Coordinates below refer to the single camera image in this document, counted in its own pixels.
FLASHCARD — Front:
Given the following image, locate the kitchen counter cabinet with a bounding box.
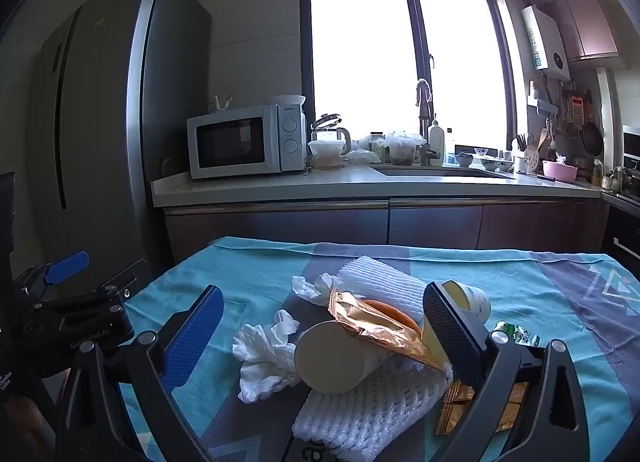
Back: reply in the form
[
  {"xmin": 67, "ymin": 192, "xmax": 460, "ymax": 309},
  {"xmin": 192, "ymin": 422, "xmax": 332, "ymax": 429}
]
[{"xmin": 151, "ymin": 164, "xmax": 608, "ymax": 267}]

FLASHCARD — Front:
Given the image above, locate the ribbed white foam sleeve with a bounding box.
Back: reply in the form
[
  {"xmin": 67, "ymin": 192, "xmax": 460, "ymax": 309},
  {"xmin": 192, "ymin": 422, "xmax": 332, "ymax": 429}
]
[{"xmin": 335, "ymin": 256, "xmax": 431, "ymax": 323}]

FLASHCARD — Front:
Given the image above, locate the plastic container with food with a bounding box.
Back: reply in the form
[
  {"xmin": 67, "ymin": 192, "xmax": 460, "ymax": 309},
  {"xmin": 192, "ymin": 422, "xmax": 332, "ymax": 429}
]
[{"xmin": 387, "ymin": 137, "xmax": 418, "ymax": 166}]

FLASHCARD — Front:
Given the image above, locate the metal faucet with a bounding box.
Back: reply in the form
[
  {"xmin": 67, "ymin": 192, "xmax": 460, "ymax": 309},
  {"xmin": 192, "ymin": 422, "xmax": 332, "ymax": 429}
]
[{"xmin": 415, "ymin": 79, "xmax": 443, "ymax": 166}]

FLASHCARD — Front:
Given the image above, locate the glass kettle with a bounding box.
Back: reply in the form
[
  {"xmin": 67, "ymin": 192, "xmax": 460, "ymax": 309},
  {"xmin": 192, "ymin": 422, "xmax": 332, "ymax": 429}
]
[{"xmin": 310, "ymin": 113, "xmax": 352, "ymax": 143}]

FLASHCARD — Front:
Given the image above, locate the green candy wrapper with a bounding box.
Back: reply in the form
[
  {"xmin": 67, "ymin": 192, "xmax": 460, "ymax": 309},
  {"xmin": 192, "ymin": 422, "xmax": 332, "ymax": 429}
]
[{"xmin": 492, "ymin": 321, "xmax": 541, "ymax": 347}]

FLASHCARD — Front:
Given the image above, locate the grey refrigerator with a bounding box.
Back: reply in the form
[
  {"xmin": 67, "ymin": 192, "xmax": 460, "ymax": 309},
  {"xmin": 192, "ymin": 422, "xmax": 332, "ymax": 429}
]
[{"xmin": 27, "ymin": 0, "xmax": 213, "ymax": 287}]

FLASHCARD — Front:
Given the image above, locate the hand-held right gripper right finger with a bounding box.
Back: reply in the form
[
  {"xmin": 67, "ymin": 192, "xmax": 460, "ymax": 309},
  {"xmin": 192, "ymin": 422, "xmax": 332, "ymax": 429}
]
[{"xmin": 415, "ymin": 282, "xmax": 591, "ymax": 462}]

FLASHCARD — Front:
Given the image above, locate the gold foil wrapper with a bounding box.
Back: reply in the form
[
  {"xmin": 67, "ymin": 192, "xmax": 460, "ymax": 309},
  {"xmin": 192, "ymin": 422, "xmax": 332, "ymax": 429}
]
[{"xmin": 327, "ymin": 289, "xmax": 446, "ymax": 373}]

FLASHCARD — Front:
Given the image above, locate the white water heater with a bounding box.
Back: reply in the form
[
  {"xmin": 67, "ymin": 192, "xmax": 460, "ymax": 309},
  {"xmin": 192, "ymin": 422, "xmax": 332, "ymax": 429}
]
[{"xmin": 521, "ymin": 4, "xmax": 571, "ymax": 82}]

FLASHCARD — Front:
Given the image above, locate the white microwave oven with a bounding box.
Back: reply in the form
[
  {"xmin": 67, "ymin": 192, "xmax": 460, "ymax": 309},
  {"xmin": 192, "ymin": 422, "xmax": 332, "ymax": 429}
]
[{"xmin": 187, "ymin": 104, "xmax": 308, "ymax": 180}]

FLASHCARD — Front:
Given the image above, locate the crumpled white tissue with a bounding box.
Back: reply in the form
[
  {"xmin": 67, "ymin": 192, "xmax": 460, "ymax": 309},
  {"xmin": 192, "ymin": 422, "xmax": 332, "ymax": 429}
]
[
  {"xmin": 291, "ymin": 272, "xmax": 346, "ymax": 307},
  {"xmin": 232, "ymin": 309, "xmax": 311, "ymax": 404}
]

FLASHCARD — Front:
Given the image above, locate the hanging strainer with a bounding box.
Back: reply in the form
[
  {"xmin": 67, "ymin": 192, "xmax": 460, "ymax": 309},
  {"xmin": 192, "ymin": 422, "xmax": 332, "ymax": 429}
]
[{"xmin": 565, "ymin": 96, "xmax": 581, "ymax": 137}]

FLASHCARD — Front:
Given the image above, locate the kitchen sink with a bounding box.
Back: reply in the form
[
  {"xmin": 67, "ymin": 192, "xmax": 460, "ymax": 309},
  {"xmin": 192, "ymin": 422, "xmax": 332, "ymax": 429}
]
[{"xmin": 372, "ymin": 164, "xmax": 511, "ymax": 179}]

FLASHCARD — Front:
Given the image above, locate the paper cup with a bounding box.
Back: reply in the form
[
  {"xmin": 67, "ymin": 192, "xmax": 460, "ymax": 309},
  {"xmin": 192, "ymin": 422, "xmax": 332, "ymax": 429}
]
[
  {"xmin": 440, "ymin": 280, "xmax": 492, "ymax": 323},
  {"xmin": 294, "ymin": 320, "xmax": 396, "ymax": 395}
]

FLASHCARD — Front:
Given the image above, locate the person's left hand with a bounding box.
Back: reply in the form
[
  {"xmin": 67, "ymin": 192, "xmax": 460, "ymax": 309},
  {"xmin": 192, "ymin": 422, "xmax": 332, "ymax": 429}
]
[{"xmin": 0, "ymin": 392, "xmax": 48, "ymax": 448}]

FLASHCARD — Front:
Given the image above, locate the kitchen window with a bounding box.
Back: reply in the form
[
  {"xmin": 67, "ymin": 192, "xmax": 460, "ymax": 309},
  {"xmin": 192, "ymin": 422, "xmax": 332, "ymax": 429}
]
[{"xmin": 299, "ymin": 0, "xmax": 518, "ymax": 153}]

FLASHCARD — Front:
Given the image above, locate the pink bowl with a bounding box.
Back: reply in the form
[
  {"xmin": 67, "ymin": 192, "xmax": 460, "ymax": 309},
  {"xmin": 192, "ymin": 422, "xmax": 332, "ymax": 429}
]
[{"xmin": 542, "ymin": 160, "xmax": 578, "ymax": 181}]

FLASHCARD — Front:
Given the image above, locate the wall rack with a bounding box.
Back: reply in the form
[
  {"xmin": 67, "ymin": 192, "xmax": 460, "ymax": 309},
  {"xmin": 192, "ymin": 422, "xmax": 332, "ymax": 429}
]
[{"xmin": 526, "ymin": 80, "xmax": 557, "ymax": 115}]

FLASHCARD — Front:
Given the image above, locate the white soap bottle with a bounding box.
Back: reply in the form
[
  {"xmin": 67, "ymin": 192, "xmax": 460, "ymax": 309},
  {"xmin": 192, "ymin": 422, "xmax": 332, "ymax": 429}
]
[{"xmin": 427, "ymin": 114, "xmax": 447, "ymax": 163}]

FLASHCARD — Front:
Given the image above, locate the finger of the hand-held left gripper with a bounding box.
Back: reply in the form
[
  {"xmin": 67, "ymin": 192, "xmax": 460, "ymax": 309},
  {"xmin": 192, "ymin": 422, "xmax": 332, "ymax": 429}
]
[
  {"xmin": 42, "ymin": 251, "xmax": 91, "ymax": 287},
  {"xmin": 75, "ymin": 259, "xmax": 153, "ymax": 313}
]

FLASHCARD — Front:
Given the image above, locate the white dotted utensil holder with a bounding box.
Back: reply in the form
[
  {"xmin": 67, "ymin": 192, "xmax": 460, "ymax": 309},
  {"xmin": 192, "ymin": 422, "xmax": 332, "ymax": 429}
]
[{"xmin": 515, "ymin": 134, "xmax": 541, "ymax": 173}]

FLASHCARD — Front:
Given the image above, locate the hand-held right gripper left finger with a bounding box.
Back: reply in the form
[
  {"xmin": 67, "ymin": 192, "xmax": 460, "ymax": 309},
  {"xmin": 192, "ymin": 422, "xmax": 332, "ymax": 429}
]
[{"xmin": 55, "ymin": 284, "xmax": 226, "ymax": 462}]

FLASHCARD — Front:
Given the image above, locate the white foam mesh net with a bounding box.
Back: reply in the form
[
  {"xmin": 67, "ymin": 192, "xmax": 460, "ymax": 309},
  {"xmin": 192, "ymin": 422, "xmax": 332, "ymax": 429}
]
[{"xmin": 292, "ymin": 357, "xmax": 453, "ymax": 462}]

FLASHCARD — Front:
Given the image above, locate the teal printed tablecloth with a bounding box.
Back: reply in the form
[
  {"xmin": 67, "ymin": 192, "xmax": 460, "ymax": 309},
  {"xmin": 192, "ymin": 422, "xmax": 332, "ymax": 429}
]
[{"xmin": 117, "ymin": 236, "xmax": 640, "ymax": 462}]

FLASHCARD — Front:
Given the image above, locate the hanging frying pan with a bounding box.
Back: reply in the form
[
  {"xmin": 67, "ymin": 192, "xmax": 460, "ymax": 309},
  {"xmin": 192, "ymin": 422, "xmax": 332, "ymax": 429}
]
[{"xmin": 581, "ymin": 106, "xmax": 604, "ymax": 157}]

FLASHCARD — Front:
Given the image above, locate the pink wall cabinet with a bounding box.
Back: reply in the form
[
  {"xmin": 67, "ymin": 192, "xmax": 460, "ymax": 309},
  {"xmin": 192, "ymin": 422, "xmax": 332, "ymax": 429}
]
[{"xmin": 542, "ymin": 0, "xmax": 621, "ymax": 62}]

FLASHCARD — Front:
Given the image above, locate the crumpled gold snack wrapper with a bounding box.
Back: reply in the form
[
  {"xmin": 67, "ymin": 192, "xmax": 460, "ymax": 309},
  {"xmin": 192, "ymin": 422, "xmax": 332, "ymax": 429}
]
[{"xmin": 435, "ymin": 379, "xmax": 526, "ymax": 438}]

